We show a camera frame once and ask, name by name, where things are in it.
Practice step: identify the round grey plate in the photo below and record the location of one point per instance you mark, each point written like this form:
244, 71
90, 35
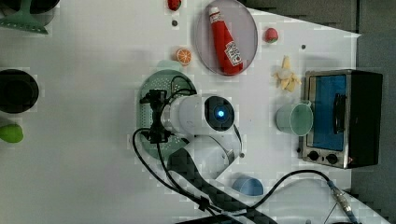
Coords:
241, 27

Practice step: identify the mint green cup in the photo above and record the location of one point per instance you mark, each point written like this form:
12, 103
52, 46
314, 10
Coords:
295, 119

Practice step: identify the mint green plastic strainer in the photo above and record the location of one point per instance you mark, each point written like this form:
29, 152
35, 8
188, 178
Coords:
168, 76

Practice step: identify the dark red strawberry toy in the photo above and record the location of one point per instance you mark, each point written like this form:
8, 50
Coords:
174, 5

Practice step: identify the red ketchup bottle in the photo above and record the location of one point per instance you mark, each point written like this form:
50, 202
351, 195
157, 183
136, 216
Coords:
228, 54

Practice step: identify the pink strawberry toy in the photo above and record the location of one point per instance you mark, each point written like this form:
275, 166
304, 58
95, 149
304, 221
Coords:
271, 35

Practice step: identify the orange slice toy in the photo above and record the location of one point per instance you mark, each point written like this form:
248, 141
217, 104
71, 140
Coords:
183, 56

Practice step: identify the black round pot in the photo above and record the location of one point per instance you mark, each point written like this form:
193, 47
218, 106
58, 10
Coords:
18, 91

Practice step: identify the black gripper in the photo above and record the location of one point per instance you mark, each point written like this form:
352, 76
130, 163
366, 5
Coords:
157, 101

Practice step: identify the blue plastic cup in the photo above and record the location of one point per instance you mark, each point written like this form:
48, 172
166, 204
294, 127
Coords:
248, 185

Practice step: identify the green dustpan scraper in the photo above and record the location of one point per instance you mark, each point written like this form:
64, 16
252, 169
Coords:
23, 20

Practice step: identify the peeled banana toy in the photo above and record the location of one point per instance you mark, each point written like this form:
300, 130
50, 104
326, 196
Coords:
288, 80

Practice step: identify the silver black toaster oven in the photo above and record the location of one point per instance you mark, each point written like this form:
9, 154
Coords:
347, 112

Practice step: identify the green pear toy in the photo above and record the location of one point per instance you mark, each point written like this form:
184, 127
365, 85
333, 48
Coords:
11, 133

